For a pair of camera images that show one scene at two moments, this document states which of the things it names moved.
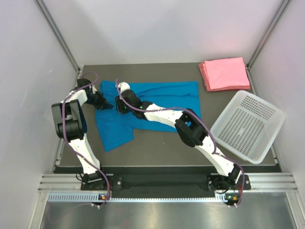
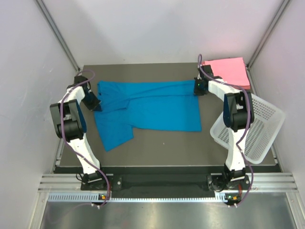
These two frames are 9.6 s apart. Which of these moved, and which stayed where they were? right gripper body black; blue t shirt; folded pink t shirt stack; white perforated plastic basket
Moved: right gripper body black
Stayed: folded pink t shirt stack; blue t shirt; white perforated plastic basket
